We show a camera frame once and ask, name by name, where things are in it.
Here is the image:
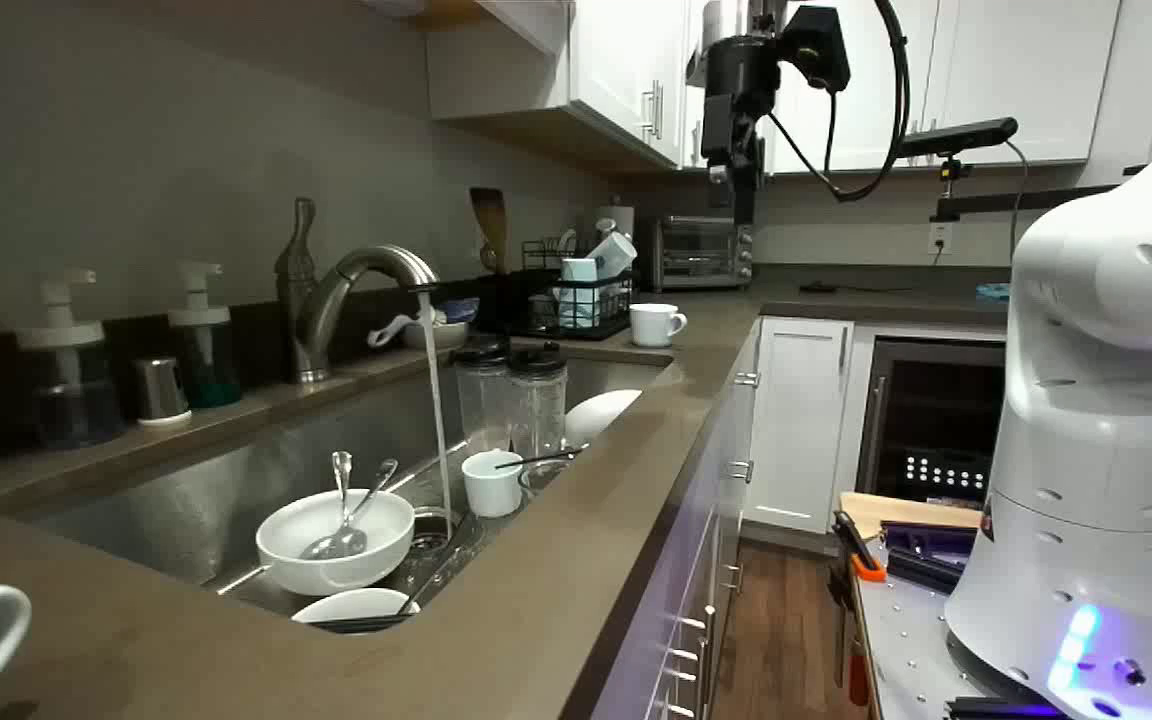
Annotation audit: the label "small dish with utensils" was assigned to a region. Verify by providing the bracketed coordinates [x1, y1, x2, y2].
[369, 312, 469, 347]

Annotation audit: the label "black dish rack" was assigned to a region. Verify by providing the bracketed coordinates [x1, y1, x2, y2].
[524, 231, 637, 335]

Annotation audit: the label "stainless steel sink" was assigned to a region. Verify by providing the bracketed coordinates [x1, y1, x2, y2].
[30, 360, 657, 630]

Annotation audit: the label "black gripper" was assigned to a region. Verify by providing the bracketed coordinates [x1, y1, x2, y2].
[699, 5, 853, 181]

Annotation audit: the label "dark glass bottle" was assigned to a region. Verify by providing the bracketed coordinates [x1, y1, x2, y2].
[277, 196, 318, 319]

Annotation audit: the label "white plate in sink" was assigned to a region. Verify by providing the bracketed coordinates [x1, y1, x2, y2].
[565, 388, 639, 442]

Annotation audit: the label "small white cup in sink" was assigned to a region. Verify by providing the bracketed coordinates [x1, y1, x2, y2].
[460, 449, 524, 517]

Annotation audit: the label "orange handled tool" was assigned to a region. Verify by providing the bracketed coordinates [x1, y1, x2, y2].
[836, 506, 888, 584]

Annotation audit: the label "metal spoon in bowl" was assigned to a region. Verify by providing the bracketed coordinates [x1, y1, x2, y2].
[304, 449, 401, 561]

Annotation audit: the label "black camera on stand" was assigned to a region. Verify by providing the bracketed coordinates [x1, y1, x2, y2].
[898, 116, 1020, 222]

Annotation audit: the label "wine cooler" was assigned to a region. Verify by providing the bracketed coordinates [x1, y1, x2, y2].
[855, 335, 1005, 502]

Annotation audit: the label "small metal cup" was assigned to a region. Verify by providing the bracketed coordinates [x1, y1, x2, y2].
[138, 355, 194, 425]

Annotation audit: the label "purple-lit drawer fronts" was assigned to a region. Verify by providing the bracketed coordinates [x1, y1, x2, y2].
[560, 326, 758, 720]

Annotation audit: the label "toaster oven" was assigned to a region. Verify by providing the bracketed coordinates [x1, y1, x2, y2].
[654, 216, 752, 288]

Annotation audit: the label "light blue container in rack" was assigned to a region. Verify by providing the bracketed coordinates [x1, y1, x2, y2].
[557, 231, 637, 326]

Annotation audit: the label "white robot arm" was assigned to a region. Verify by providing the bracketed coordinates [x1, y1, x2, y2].
[943, 165, 1152, 720]

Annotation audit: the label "white lower cabinet door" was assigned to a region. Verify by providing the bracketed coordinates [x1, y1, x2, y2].
[745, 314, 853, 533]

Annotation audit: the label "wooden spatula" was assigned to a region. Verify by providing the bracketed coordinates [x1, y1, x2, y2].
[469, 189, 510, 275]

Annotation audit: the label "clear blender jar black lid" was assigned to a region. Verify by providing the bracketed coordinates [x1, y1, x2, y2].
[510, 345, 570, 454]

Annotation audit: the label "clear soap dispenser white pump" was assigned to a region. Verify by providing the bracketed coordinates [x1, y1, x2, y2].
[17, 268, 122, 449]

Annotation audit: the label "green soap dispenser white pump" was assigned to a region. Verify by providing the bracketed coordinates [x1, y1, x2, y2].
[167, 264, 242, 408]

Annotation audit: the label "white bowl in sink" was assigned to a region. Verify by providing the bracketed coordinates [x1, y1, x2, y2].
[253, 482, 422, 601]

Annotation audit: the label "white upper cabinets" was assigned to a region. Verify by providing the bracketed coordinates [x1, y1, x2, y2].
[430, 0, 1152, 172]

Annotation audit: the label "curved steel faucet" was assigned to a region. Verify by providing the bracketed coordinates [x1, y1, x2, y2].
[294, 243, 437, 384]

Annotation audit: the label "white oval dish front sink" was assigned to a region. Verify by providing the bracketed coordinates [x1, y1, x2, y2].
[297, 588, 422, 630]

